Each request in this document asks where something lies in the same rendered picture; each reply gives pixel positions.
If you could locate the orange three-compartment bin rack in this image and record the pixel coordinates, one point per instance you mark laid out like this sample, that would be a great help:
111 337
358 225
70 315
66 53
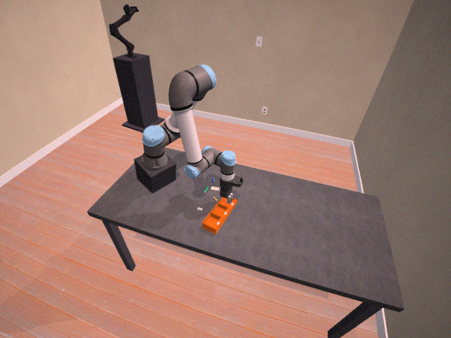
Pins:
218 215

